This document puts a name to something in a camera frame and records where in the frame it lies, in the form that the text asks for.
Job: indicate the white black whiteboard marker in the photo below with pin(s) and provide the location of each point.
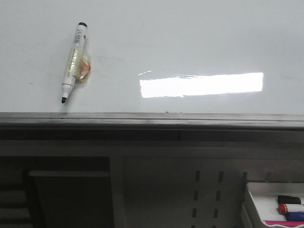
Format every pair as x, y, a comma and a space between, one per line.
78, 66

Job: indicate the white whiteboard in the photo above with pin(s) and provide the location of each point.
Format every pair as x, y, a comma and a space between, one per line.
155, 56

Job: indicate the white pegboard panel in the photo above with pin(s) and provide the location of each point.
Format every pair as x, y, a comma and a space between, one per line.
195, 192

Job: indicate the white storage tray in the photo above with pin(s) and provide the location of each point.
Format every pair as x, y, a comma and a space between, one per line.
260, 202

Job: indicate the dark cabinet with shelf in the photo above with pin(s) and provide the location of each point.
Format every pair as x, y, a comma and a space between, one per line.
55, 192

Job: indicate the red capped marker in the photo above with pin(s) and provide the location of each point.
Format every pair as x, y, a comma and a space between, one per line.
283, 209

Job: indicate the blue capped marker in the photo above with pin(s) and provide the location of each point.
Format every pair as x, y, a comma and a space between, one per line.
295, 216

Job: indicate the pink item in tray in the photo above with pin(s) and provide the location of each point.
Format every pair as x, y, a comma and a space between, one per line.
289, 224

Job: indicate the grey whiteboard ledge rail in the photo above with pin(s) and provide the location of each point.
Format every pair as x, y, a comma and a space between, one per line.
153, 126

